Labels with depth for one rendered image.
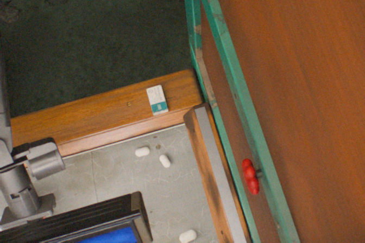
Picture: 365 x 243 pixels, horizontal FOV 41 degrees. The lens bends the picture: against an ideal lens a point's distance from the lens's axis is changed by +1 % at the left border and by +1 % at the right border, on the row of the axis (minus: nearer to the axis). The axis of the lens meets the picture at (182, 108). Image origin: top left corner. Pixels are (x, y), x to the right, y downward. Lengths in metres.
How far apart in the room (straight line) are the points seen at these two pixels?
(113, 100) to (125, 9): 1.01
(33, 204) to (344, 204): 0.75
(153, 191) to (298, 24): 0.80
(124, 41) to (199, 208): 1.09
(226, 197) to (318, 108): 0.64
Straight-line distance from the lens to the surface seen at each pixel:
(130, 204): 0.74
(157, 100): 1.09
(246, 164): 0.58
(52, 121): 1.15
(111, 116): 1.12
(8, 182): 0.99
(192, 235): 1.06
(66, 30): 2.11
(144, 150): 1.09
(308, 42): 0.32
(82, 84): 2.00
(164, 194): 1.09
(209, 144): 0.98
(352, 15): 0.25
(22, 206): 1.01
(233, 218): 0.96
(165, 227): 1.09
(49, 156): 0.98
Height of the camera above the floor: 1.82
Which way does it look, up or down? 73 degrees down
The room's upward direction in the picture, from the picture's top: 11 degrees counter-clockwise
